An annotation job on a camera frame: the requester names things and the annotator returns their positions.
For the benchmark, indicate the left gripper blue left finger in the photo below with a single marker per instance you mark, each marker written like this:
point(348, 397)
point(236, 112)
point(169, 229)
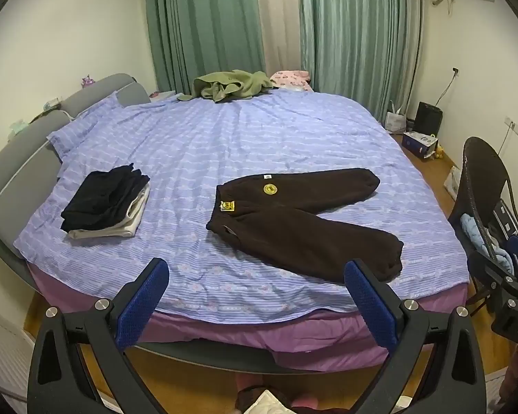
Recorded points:
point(119, 322)

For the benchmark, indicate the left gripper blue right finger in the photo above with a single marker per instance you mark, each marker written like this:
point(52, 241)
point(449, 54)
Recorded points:
point(393, 326)

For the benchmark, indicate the dark brown fleece pants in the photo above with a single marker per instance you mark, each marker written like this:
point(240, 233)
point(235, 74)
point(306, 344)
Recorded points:
point(276, 219)

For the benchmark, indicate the purple bed skirt sheet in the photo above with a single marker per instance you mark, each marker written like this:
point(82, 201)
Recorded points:
point(323, 341)

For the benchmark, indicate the beige folded garment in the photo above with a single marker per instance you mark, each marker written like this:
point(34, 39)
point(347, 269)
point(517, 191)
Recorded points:
point(126, 227)

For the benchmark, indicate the black folded clothes stack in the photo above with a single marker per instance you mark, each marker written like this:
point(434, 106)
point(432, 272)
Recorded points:
point(103, 199)

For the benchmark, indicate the black wicker chair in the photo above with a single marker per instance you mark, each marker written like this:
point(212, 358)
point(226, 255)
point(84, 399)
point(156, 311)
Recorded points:
point(485, 206)

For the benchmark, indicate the grey upholstered headboard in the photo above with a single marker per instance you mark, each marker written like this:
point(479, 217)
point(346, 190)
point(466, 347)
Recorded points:
point(29, 164)

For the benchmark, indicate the white paper bag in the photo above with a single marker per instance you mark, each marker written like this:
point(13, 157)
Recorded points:
point(395, 120)

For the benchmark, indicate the olive green crumpled garment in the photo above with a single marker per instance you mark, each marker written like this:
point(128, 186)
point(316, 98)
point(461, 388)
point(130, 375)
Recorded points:
point(224, 86)

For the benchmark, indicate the pink patterned pillow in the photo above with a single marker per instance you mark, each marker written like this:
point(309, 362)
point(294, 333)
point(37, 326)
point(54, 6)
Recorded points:
point(292, 79)

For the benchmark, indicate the green curtain right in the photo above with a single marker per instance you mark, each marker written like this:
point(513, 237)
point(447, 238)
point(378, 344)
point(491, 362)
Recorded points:
point(366, 50)

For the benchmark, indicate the green curtain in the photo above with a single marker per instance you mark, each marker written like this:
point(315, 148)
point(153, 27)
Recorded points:
point(191, 38)
point(366, 50)

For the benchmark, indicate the green curtain left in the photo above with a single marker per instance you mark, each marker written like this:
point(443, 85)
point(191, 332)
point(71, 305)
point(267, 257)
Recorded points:
point(191, 38)

